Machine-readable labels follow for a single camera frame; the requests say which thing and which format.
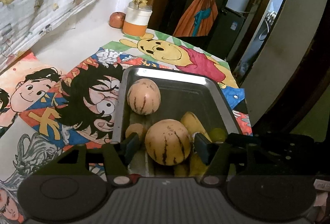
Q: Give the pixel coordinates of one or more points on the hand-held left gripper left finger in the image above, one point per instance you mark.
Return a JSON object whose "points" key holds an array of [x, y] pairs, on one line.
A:
{"points": [[132, 146]]}

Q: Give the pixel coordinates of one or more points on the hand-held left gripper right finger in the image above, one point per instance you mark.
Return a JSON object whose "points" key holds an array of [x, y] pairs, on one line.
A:
{"points": [[203, 149]]}

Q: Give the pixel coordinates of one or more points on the brown kiwi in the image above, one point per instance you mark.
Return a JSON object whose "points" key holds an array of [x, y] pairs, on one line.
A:
{"points": [[135, 129]]}

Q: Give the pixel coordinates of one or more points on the yellow banana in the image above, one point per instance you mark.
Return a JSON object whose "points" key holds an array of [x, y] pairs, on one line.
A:
{"points": [[192, 123], [197, 166]]}

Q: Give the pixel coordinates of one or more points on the green round fruit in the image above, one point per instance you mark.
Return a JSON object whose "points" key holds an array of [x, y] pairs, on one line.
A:
{"points": [[181, 170], [217, 134]]}

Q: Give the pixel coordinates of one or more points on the striped pepino melon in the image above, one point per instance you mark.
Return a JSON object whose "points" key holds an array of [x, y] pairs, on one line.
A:
{"points": [[167, 141], [143, 96]]}

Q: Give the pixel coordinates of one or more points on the metal tray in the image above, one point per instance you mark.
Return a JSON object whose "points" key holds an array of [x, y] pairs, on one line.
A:
{"points": [[180, 95]]}

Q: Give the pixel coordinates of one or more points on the yellow bear drawing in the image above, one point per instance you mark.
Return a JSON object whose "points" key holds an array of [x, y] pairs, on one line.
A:
{"points": [[159, 48]]}

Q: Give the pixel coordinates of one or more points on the silver-haired figure drawing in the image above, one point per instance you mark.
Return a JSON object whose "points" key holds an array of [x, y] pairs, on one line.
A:
{"points": [[31, 151]]}

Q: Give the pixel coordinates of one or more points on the white and orange jar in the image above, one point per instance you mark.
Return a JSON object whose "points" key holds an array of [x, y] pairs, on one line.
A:
{"points": [[136, 20]]}

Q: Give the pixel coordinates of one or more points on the red apple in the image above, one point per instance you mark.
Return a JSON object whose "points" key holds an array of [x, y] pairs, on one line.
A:
{"points": [[117, 20]]}

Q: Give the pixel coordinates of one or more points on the printed white blanket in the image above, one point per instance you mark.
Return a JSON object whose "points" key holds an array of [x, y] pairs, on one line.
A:
{"points": [[51, 7]]}

